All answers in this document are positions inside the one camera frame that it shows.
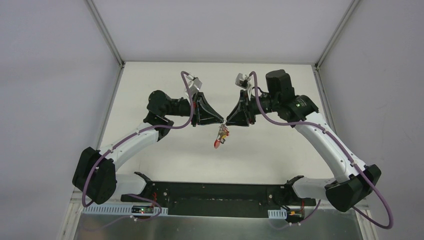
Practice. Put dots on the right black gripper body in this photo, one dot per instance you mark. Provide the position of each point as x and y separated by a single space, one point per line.
248 108

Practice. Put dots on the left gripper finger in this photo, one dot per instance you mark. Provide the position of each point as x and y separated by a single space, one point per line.
207 112
208 121

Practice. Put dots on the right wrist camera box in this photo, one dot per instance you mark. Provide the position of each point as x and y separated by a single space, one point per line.
243 81

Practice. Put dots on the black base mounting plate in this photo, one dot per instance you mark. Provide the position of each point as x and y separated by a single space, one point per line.
222 199

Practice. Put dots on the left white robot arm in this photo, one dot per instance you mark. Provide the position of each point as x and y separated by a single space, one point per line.
96 172

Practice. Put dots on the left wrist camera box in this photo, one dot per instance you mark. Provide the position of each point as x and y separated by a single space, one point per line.
194 85

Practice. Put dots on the red handled keyring holder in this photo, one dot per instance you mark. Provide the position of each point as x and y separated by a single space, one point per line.
218 140

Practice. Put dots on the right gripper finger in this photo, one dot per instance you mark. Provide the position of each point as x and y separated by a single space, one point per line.
239 110
240 122

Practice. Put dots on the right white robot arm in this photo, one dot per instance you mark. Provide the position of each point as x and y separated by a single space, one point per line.
349 184

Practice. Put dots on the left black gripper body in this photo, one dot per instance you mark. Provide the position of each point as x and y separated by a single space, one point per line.
196 109

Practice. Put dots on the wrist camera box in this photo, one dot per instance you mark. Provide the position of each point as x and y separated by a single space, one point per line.
194 85
243 81

